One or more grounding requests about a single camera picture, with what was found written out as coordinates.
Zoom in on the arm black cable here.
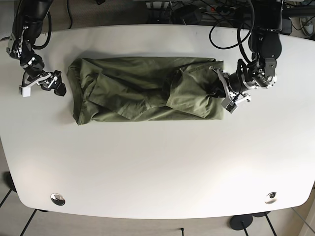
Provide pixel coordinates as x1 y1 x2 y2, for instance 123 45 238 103
208 0 255 64
31 9 53 50

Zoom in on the grey multi-socket box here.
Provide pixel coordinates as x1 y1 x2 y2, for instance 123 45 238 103
171 5 202 25

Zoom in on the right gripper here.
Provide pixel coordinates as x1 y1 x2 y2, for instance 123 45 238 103
19 70 66 97

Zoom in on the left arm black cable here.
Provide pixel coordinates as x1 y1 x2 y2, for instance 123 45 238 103
208 0 255 64

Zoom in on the right silver table grommet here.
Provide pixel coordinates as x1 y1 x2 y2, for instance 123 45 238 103
264 192 278 204

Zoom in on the olive green T-shirt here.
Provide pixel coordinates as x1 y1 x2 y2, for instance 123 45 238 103
67 57 224 125

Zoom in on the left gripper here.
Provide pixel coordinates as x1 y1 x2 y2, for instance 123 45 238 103
209 66 252 113

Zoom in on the left black table leg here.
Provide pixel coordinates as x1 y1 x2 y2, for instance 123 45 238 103
20 209 37 236

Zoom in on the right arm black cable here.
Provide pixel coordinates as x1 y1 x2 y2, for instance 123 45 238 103
31 9 53 50

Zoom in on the black round stand base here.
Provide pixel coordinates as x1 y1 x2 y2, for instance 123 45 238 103
229 214 253 231

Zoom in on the silver table grommet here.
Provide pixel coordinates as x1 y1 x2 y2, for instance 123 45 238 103
50 193 65 206
264 192 278 204

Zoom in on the left silver table grommet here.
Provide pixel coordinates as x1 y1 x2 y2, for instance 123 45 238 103
50 193 65 206

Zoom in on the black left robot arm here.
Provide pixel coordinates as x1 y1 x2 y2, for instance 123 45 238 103
211 0 283 113

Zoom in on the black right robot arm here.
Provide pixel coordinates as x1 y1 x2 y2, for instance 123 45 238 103
6 0 66 97

